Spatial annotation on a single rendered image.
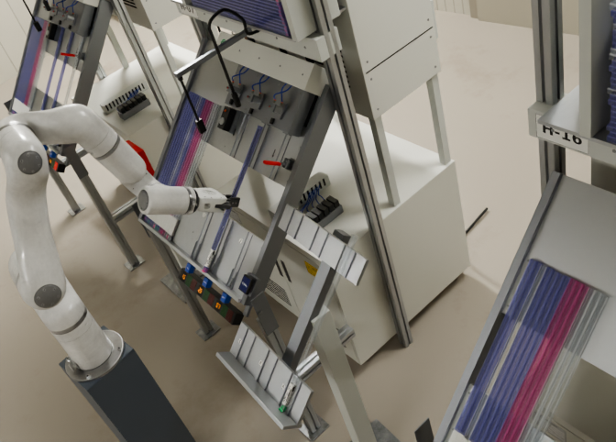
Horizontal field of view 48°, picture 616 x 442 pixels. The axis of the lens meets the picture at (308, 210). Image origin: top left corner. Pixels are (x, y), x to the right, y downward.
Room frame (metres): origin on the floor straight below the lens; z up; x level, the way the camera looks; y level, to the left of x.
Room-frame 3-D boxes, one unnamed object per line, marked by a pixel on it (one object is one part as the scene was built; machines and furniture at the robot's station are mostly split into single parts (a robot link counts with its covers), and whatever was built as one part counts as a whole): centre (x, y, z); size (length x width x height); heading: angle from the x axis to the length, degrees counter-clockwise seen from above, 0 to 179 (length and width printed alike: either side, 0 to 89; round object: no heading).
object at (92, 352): (1.54, 0.77, 0.79); 0.19 x 0.19 x 0.18
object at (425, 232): (2.13, -0.12, 0.31); 0.70 x 0.65 x 0.62; 28
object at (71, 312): (1.57, 0.78, 1.00); 0.19 x 0.12 x 0.24; 23
